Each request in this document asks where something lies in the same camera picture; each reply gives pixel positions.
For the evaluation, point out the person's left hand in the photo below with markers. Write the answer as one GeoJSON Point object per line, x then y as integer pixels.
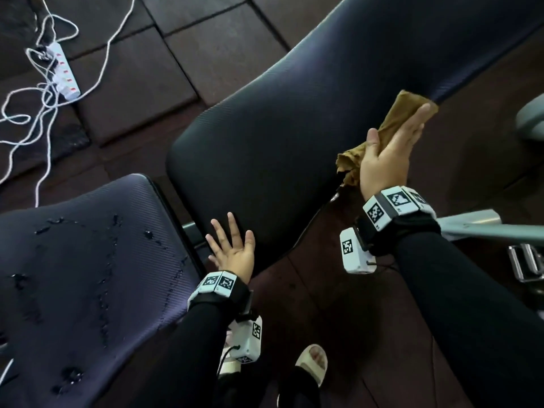
{"type": "Point", "coordinates": [236, 261]}

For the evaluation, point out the person's right hand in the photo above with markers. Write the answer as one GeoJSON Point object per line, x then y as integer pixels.
{"type": "Point", "coordinates": [386, 169]}

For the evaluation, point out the brown cleaning cloth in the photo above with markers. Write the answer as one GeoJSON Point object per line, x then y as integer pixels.
{"type": "Point", "coordinates": [399, 110]}

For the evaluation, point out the ribbed black bench backrest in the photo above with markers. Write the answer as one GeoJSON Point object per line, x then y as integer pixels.
{"type": "Point", "coordinates": [297, 123]}

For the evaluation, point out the person's left forearm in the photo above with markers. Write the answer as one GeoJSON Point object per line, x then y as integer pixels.
{"type": "Point", "coordinates": [182, 361]}

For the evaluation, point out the person's right forearm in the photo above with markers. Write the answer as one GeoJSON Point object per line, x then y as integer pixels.
{"type": "Point", "coordinates": [467, 314]}

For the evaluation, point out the left marker wristband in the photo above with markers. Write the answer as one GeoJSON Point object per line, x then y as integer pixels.
{"type": "Point", "coordinates": [219, 282]}

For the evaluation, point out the marker wristband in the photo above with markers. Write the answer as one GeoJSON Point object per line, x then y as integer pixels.
{"type": "Point", "coordinates": [391, 203]}
{"type": "Point", "coordinates": [219, 282]}

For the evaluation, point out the right marker wristband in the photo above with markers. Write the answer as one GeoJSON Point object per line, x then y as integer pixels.
{"type": "Point", "coordinates": [391, 203]}

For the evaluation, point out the white power strip red switches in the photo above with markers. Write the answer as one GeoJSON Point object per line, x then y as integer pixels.
{"type": "Point", "coordinates": [63, 72]}

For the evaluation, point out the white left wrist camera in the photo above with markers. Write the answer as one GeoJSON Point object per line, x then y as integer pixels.
{"type": "Point", "coordinates": [246, 339]}

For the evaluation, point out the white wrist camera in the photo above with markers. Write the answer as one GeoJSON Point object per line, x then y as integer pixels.
{"type": "Point", "coordinates": [246, 339]}
{"type": "Point", "coordinates": [355, 254]}

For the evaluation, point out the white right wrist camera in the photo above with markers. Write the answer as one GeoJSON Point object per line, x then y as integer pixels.
{"type": "Point", "coordinates": [355, 254]}

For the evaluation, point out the pale grey curved machine frame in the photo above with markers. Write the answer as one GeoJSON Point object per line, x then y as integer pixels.
{"type": "Point", "coordinates": [531, 118]}

